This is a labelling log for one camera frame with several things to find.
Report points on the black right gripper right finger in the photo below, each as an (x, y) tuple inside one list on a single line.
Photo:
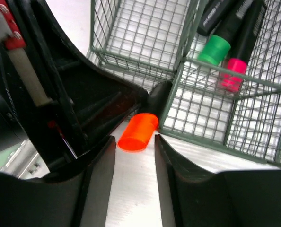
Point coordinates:
[(191, 196)]

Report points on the purple cap highlighter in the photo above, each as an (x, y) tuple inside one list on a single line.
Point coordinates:
[(214, 12)]

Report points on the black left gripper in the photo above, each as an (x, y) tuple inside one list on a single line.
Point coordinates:
[(41, 72)]

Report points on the green wire mesh desk organizer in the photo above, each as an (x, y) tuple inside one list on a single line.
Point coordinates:
[(150, 41)]

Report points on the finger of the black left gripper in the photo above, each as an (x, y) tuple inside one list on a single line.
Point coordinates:
[(101, 99)]

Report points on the orange cap highlighter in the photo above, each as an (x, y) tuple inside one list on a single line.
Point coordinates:
[(142, 125)]

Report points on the green cap highlighter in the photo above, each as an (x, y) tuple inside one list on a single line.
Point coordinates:
[(219, 44)]

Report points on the green clipboard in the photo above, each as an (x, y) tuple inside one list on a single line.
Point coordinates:
[(23, 161)]

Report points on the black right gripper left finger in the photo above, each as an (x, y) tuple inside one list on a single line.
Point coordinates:
[(75, 195)]

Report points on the pink cap highlighter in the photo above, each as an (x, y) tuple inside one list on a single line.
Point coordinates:
[(248, 35)]

